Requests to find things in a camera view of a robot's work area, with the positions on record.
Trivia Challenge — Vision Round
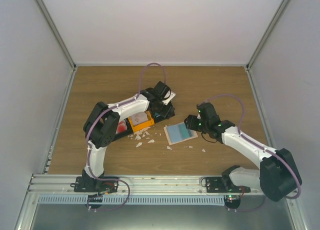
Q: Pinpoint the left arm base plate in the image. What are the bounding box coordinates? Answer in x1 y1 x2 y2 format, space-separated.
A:
70 175 119 194

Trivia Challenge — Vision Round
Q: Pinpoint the white pink card stack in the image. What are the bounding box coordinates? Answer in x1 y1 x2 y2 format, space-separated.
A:
130 112 149 126

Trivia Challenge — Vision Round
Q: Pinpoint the red white card stack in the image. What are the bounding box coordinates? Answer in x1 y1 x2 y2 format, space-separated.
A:
116 120 128 134

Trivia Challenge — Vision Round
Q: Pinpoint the beige card holder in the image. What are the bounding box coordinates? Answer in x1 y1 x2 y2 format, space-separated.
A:
163 122 198 145

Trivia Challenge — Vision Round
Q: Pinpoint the black bin left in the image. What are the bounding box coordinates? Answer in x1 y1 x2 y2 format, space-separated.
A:
113 118 133 142

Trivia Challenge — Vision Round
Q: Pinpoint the grey slotted cable duct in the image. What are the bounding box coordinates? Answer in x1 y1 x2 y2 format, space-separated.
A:
38 194 225 206

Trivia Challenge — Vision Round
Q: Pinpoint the orange bin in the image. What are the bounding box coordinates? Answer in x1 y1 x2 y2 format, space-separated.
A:
128 111 155 133

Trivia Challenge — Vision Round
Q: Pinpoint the black bin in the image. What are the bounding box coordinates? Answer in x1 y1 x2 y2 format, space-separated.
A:
151 103 175 123
113 118 133 142

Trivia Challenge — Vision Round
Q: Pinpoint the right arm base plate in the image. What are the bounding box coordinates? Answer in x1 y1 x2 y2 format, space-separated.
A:
199 176 251 194

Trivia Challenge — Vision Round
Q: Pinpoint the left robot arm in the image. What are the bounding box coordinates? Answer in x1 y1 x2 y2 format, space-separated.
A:
82 81 176 192

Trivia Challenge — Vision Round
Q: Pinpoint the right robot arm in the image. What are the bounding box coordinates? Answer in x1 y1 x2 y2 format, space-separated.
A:
184 102 302 202

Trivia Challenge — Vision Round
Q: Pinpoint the teal VIP card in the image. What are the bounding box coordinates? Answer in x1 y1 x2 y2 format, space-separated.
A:
178 123 194 140

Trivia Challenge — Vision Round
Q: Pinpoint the aluminium rail frame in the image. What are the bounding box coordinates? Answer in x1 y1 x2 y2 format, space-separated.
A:
16 66 304 230

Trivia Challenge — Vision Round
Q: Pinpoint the black bin right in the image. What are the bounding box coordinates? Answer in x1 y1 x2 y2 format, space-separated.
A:
151 103 175 123

